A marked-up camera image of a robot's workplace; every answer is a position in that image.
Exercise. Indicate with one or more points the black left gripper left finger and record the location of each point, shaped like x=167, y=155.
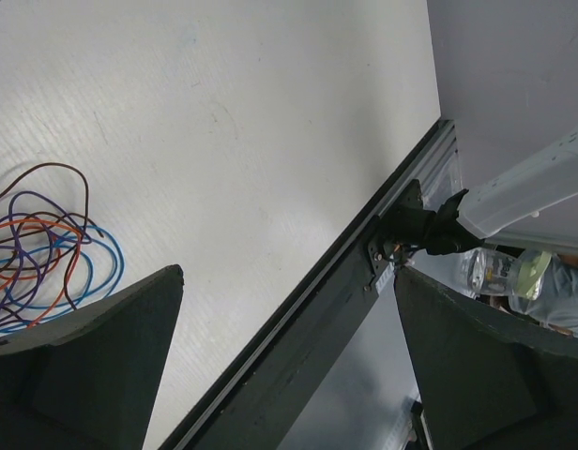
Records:
x=89, y=379

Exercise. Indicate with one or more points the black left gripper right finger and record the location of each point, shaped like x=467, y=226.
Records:
x=487, y=380

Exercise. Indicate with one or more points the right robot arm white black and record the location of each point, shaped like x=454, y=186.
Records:
x=466, y=219

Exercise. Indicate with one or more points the clear plastic water bottle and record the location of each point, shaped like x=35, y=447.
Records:
x=490, y=272

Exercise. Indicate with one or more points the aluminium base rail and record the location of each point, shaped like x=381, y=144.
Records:
x=257, y=399

